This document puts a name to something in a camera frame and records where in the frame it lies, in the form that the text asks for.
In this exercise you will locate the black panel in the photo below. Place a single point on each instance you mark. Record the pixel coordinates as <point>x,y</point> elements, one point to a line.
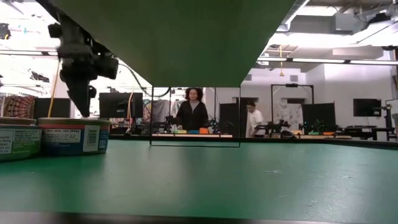
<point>228,121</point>

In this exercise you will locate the black table frame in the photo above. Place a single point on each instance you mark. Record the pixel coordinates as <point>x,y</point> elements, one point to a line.
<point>273,140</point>

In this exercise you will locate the blue label seafood can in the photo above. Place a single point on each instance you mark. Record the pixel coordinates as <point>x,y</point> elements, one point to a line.
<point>68,140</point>

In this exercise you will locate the green label seafood can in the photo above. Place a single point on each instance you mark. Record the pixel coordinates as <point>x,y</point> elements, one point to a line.
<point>21,143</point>

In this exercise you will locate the grey cloth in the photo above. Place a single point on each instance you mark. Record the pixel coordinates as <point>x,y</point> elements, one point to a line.
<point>161,110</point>

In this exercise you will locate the black ceiling camera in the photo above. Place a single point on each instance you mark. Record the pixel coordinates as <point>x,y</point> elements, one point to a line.
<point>4,31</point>

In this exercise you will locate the black monitor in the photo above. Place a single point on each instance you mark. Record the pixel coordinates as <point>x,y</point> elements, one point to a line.
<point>115,105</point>
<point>367,107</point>
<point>59,109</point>

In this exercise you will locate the black background table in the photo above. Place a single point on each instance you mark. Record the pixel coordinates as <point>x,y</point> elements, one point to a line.
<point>363,130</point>

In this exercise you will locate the pull-tab lid seafood can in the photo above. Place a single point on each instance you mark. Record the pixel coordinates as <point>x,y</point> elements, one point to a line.
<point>15,120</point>

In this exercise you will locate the orange block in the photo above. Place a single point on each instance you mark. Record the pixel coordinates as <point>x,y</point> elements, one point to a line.
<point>204,131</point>

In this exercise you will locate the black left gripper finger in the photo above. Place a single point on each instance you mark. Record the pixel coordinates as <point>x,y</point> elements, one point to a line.
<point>81,96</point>

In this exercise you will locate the black frame stand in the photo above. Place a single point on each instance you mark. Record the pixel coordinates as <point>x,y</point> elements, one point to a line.
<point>291,85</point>

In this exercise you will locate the blue block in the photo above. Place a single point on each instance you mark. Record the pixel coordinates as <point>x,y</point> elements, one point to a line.
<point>193,132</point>

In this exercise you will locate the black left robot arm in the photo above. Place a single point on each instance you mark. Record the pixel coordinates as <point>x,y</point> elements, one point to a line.
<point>47,4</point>

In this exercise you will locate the patterned cloth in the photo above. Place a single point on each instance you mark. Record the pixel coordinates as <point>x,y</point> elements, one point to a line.
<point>18,107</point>

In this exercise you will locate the white cloth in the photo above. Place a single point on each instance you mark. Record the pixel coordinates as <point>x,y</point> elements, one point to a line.
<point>289,113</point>

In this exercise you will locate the green block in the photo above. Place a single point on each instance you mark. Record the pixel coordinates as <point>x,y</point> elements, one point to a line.
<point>180,132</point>

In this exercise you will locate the person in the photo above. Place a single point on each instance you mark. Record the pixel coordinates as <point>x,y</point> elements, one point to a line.
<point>255,119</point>
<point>192,116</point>

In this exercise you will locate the black board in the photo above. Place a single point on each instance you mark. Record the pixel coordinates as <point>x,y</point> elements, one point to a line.
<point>318,113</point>

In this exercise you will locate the green table mat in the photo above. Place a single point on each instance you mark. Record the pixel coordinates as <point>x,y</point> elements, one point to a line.
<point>199,180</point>

